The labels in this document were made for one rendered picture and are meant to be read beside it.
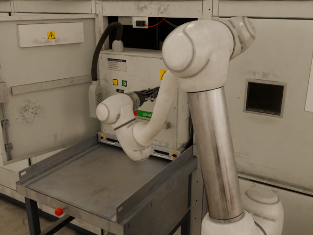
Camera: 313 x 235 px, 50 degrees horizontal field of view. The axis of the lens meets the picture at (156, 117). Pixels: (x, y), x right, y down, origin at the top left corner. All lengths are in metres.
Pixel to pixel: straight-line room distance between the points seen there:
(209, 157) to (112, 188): 0.73
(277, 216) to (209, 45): 0.60
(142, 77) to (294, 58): 0.72
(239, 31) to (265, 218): 0.58
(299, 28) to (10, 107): 1.41
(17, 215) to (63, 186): 1.48
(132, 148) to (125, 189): 0.27
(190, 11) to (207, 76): 0.87
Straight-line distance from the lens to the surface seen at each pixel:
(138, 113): 1.79
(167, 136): 1.73
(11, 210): 3.14
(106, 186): 1.58
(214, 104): 0.89
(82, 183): 1.63
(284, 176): 1.71
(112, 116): 1.32
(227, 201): 0.97
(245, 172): 1.77
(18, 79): 1.86
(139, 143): 1.32
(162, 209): 1.64
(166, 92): 1.18
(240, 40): 0.99
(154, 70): 1.68
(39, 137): 1.98
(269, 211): 1.15
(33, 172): 1.72
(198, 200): 1.97
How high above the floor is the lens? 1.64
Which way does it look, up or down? 19 degrees down
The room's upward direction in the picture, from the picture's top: straight up
